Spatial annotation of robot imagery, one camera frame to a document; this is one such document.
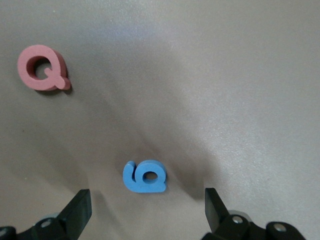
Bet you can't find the red foam letter Q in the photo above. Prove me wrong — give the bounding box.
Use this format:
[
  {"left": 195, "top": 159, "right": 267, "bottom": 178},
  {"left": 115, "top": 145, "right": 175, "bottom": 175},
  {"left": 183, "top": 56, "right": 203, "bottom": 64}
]
[{"left": 16, "top": 44, "right": 73, "bottom": 91}]

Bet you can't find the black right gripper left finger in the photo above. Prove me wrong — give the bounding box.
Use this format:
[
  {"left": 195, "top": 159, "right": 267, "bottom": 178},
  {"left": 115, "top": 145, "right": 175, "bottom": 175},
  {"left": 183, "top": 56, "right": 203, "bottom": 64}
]
[{"left": 0, "top": 189, "right": 93, "bottom": 240}]

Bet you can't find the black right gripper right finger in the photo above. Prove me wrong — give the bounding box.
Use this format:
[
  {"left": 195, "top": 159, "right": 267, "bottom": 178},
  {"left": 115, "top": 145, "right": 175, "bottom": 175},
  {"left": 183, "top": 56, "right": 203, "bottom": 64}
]
[{"left": 202, "top": 187, "right": 307, "bottom": 240}]

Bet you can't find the blue foam letter g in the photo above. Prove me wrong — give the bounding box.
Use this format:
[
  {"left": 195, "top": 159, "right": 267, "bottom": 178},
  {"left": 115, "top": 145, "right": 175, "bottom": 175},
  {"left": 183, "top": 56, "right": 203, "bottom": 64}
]
[{"left": 122, "top": 159, "right": 168, "bottom": 194}]

